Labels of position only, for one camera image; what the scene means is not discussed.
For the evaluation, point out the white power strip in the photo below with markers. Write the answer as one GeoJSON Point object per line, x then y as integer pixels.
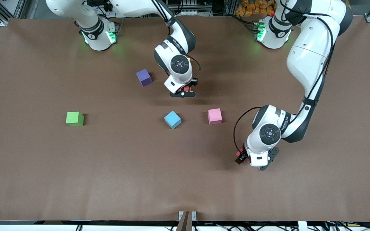
{"type": "Point", "coordinates": [193, 13]}
{"type": "Point", "coordinates": [124, 13]}

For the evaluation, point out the white table edge bracket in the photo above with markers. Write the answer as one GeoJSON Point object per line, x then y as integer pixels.
{"type": "Point", "coordinates": [303, 226]}

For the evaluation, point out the red foam block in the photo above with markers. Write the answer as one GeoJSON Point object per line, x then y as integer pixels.
{"type": "Point", "coordinates": [241, 151]}

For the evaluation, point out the green foam block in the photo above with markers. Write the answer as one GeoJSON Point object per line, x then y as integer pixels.
{"type": "Point", "coordinates": [74, 118]}

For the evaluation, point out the orange mesh bag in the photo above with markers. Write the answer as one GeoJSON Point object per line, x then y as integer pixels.
{"type": "Point", "coordinates": [252, 8]}

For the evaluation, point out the paper table cover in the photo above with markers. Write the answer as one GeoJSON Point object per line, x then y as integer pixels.
{"type": "Point", "coordinates": [108, 176]}

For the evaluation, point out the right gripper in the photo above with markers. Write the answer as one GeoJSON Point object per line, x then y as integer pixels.
{"type": "Point", "coordinates": [192, 82]}

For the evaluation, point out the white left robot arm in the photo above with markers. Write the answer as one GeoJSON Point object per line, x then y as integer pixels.
{"type": "Point", "coordinates": [307, 57]}

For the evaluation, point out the orange foam block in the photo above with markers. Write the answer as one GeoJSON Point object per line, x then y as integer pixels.
{"type": "Point", "coordinates": [187, 87]}

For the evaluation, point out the purple foam block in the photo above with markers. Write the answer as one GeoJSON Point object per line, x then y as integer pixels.
{"type": "Point", "coordinates": [144, 77]}

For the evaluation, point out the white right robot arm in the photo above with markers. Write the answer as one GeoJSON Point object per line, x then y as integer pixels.
{"type": "Point", "coordinates": [180, 64]}

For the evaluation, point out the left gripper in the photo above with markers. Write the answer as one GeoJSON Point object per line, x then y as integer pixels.
{"type": "Point", "coordinates": [243, 157]}

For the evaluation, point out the pink foam block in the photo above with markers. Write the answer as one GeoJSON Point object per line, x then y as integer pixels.
{"type": "Point", "coordinates": [214, 116]}

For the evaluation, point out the blue foam block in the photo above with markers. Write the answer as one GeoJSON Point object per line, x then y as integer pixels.
{"type": "Point", "coordinates": [172, 119]}

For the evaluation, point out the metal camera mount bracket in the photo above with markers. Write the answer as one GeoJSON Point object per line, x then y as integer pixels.
{"type": "Point", "coordinates": [185, 224]}

